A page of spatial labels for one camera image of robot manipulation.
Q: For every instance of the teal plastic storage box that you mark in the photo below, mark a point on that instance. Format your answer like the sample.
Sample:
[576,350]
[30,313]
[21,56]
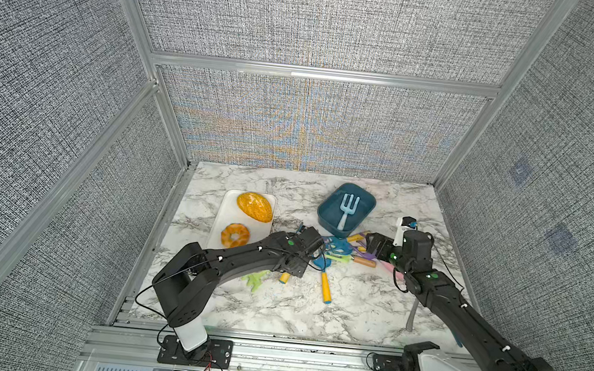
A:
[329,212]

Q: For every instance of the glazed ring bread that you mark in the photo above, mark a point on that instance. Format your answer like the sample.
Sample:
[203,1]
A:
[235,235]

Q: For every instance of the light blue fork white handle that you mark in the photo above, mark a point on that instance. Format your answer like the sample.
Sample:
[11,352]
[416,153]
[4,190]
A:
[348,207]

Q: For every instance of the sesame oval bread roll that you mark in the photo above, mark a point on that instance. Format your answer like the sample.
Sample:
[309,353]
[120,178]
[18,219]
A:
[255,206]

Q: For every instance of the blue rake yellow handle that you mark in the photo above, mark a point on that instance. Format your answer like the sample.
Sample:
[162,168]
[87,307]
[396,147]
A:
[324,263]
[352,245]
[284,278]

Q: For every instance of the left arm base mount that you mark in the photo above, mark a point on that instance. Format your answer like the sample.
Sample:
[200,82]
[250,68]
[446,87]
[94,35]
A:
[216,353]

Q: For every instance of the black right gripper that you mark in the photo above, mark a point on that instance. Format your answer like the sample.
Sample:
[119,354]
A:
[386,242]

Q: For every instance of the white rectangular tray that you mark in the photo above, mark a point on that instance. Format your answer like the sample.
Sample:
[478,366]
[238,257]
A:
[230,213]

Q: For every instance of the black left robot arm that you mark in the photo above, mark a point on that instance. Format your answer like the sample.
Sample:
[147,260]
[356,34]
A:
[184,286]

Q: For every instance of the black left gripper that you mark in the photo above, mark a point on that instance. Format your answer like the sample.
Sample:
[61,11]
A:
[300,272]

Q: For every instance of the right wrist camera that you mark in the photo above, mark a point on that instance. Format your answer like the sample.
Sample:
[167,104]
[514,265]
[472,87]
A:
[404,224]

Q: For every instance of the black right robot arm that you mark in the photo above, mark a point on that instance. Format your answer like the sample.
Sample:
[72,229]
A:
[490,351]

